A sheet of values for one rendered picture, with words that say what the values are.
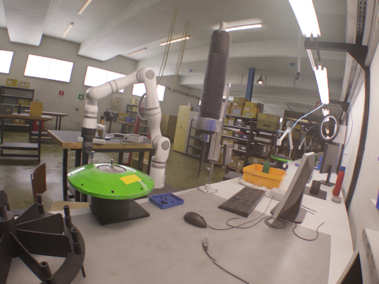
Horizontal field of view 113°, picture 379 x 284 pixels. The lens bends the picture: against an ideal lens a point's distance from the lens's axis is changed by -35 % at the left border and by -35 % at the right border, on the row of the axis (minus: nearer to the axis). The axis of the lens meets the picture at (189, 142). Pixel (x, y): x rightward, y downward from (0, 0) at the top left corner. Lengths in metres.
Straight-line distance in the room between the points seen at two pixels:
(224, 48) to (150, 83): 0.76
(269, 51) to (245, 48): 0.85
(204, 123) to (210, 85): 0.07
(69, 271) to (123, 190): 0.29
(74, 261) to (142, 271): 0.18
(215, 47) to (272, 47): 5.84
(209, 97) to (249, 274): 0.47
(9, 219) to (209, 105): 0.45
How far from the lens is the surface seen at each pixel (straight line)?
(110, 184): 0.58
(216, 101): 0.32
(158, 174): 1.18
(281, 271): 0.64
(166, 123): 10.99
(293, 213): 1.06
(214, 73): 0.33
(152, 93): 1.07
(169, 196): 0.97
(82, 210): 0.77
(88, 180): 0.61
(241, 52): 6.53
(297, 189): 0.88
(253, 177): 1.48
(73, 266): 0.42
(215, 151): 0.99
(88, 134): 0.97
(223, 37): 0.36
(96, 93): 0.95
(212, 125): 0.31
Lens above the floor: 1.29
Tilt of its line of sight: 6 degrees down
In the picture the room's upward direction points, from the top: 9 degrees clockwise
